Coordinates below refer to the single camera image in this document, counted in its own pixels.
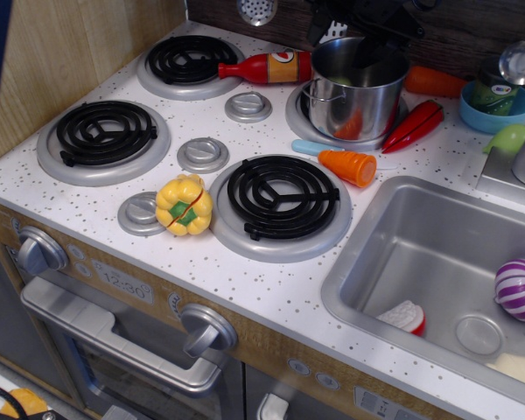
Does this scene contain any green toy can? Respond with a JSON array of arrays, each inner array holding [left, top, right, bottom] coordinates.
[[469, 56, 519, 116]]

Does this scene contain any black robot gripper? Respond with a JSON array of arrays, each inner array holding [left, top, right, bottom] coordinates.
[[306, 1, 424, 69]]

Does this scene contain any silver ladle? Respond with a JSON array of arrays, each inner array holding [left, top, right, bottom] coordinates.
[[498, 0, 525, 86]]

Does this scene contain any front right black burner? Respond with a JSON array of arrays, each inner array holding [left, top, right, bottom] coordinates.
[[209, 155, 352, 263]]

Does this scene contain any orange toy carrot back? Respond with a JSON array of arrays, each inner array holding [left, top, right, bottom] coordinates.
[[403, 66, 467, 98]]

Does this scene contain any grey toy sink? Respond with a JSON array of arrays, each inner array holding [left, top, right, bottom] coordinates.
[[321, 176, 525, 405]]

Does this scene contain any blue plastic bowl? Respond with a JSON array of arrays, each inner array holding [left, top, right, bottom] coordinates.
[[458, 81, 525, 134]]

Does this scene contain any yellow toy bell pepper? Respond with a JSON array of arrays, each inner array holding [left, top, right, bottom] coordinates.
[[155, 174, 214, 236]]

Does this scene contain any oven dial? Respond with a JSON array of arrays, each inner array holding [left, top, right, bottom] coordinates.
[[180, 303, 238, 358], [17, 226, 69, 276]]

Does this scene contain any left oven dial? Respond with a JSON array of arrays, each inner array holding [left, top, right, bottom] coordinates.
[[17, 226, 69, 276]]

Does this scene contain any grey stove knob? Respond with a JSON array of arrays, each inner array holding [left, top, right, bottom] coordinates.
[[117, 192, 165, 236], [177, 137, 229, 173], [224, 92, 272, 123]]

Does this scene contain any grey oven door handle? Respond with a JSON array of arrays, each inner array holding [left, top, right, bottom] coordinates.
[[21, 277, 221, 397]]

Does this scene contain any back left black burner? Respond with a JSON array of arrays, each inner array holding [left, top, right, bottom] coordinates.
[[136, 35, 245, 102]]

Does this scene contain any red white toy piece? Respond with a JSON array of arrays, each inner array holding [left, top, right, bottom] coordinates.
[[377, 300, 426, 336]]

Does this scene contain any right oven dial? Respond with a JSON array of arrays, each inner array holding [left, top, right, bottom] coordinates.
[[180, 303, 238, 358]]

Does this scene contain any stainless steel pot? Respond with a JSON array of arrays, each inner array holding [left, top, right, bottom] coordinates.
[[304, 38, 410, 142]]

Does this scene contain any black burner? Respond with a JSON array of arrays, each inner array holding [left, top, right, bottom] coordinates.
[[136, 35, 245, 102], [209, 155, 352, 263], [36, 101, 171, 187]]

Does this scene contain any purple striped toy onion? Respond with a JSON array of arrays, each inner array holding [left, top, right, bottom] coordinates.
[[494, 259, 525, 323]]

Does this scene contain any orange toy carrot front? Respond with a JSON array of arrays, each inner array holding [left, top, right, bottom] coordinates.
[[318, 150, 377, 188]]

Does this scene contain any green toy broccoli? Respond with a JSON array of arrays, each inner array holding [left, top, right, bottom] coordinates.
[[329, 76, 353, 86]]

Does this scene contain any silver skimmer spoon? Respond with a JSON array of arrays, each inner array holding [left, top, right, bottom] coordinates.
[[236, 0, 278, 27]]

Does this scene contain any red toy ketchup bottle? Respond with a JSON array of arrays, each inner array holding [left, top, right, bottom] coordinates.
[[218, 51, 312, 84]]

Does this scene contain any grey stove knob back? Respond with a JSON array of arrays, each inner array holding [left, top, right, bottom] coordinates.
[[224, 92, 272, 123]]

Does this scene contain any yellow toy on floor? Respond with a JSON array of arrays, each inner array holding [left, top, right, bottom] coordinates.
[[0, 388, 49, 419]]

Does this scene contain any front left black burner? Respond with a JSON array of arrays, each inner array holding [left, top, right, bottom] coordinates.
[[36, 101, 171, 187]]

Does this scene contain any silver slotted spatula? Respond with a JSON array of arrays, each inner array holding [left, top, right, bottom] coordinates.
[[319, 20, 347, 44]]

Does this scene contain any silver toy faucet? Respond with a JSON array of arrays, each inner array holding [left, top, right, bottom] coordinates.
[[476, 142, 525, 205]]

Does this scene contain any green toy pear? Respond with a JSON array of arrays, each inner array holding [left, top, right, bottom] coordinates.
[[482, 123, 525, 155]]

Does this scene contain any blue toy knife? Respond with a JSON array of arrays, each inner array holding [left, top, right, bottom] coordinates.
[[290, 138, 398, 171]]

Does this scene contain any red toy chili pepper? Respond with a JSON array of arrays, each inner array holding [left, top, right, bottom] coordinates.
[[381, 100, 445, 154]]

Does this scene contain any grey stove knob middle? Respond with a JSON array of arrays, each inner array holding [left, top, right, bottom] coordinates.
[[177, 137, 229, 173]]

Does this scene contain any grey stove knob front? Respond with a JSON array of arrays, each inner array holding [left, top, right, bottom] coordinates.
[[117, 192, 165, 236]]

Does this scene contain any orange toy carrot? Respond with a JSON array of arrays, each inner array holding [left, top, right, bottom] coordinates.
[[403, 66, 467, 98], [318, 150, 377, 188]]

